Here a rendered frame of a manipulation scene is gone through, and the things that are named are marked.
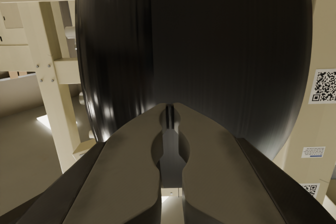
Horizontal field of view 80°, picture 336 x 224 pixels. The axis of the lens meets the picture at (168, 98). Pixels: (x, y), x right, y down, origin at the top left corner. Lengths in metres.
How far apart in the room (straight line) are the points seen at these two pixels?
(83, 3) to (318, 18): 0.40
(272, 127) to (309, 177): 0.38
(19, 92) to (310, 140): 7.79
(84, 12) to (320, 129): 0.52
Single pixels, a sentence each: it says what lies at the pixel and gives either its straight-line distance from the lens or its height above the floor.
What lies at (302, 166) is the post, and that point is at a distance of 0.61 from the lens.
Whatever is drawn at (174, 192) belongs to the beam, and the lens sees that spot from 0.94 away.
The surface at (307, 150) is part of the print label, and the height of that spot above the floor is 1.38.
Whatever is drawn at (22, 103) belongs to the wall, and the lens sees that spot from 8.04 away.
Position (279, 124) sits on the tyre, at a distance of 0.27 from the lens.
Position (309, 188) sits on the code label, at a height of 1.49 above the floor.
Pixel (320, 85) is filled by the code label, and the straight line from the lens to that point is 0.52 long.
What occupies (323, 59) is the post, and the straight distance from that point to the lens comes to 0.50.
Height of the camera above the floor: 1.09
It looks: 21 degrees up
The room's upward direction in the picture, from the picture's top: 178 degrees clockwise
